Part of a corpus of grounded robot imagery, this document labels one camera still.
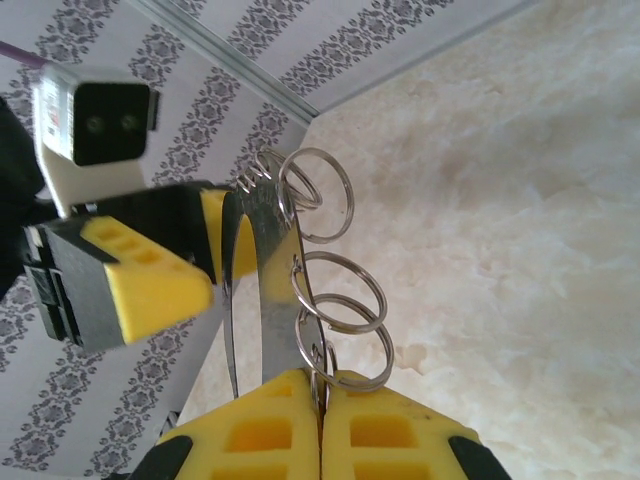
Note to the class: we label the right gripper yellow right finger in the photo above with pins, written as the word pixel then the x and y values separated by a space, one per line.
pixel 390 440

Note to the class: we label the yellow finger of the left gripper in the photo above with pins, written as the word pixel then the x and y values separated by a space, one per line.
pixel 160 300
pixel 150 225

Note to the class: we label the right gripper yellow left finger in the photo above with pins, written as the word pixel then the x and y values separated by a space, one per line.
pixel 260 440

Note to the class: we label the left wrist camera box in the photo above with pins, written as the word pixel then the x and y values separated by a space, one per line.
pixel 110 125

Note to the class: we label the aluminium frame post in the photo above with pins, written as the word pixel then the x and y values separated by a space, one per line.
pixel 225 55

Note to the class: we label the aluminium back wall bar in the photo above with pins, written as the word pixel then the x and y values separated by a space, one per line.
pixel 425 60

